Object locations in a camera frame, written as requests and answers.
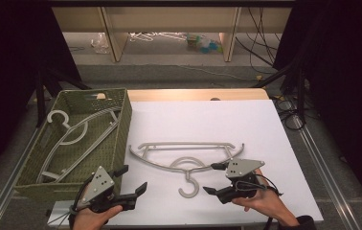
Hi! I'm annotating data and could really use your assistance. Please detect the aluminium rail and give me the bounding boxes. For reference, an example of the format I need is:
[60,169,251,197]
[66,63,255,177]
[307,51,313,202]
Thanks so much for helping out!
[292,114,362,230]
[0,126,44,230]

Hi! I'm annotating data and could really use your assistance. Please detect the hanging black cables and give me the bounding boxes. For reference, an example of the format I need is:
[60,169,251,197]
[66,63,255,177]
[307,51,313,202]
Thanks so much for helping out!
[234,6,283,69]

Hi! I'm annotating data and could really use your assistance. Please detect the black metal stand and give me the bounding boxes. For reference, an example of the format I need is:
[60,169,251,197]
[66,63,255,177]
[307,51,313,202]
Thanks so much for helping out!
[250,58,308,125]
[34,67,93,129]

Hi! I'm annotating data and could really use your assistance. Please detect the grey plastic clothes hanger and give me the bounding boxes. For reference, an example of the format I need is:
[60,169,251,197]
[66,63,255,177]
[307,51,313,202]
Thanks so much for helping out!
[35,106,123,185]
[128,141,246,199]

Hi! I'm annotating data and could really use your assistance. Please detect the light wooden desk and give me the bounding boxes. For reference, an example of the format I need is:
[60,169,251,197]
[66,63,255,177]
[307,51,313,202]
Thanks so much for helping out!
[52,6,294,63]

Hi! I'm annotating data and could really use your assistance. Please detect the white paper sheet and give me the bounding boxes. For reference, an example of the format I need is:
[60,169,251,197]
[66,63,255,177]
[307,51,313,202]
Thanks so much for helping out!
[47,99,325,228]

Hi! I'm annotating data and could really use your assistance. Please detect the person's left hand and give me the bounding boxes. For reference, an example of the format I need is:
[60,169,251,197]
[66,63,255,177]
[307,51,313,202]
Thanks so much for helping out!
[72,204,124,230]

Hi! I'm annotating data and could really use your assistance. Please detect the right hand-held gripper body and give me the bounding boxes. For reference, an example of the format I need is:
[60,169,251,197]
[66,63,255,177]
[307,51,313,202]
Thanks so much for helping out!
[219,158,268,205]

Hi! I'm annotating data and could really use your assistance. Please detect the white wire hangers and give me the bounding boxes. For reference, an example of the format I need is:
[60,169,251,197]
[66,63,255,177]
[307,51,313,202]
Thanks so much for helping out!
[128,31,189,43]

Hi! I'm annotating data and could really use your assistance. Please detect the dark curtain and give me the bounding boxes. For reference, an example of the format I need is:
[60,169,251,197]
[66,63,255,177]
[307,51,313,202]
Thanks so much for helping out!
[272,0,362,221]
[0,0,83,194]

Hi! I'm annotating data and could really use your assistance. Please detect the coiled black floor cables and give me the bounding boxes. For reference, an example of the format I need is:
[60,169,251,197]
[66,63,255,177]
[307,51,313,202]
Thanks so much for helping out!
[272,93,308,131]

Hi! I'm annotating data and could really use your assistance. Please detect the green woven basket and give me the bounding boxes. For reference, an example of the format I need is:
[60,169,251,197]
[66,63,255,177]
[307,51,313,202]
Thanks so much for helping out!
[13,87,133,203]

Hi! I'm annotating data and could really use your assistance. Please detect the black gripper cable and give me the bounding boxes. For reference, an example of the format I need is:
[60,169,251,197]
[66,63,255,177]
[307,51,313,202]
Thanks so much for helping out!
[235,173,284,196]
[46,176,99,230]

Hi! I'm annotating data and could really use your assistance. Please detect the person's right hand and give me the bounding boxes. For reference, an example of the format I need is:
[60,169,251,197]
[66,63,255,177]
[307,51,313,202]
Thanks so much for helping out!
[231,168,300,228]

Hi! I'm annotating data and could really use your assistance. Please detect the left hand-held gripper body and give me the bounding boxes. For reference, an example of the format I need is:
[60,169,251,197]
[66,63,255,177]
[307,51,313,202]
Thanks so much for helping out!
[74,165,139,214]

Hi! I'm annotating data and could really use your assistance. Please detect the colourful plastic toys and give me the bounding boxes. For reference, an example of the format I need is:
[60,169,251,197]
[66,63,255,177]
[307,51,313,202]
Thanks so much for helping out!
[185,33,224,55]

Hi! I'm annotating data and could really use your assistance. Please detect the thin yellowish floor cable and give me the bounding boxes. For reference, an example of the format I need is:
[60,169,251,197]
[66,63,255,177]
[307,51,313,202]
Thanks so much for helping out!
[174,64,263,82]

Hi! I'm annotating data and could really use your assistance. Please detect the clear plastic bag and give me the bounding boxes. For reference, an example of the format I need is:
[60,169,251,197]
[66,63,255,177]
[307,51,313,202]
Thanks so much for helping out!
[89,32,111,55]

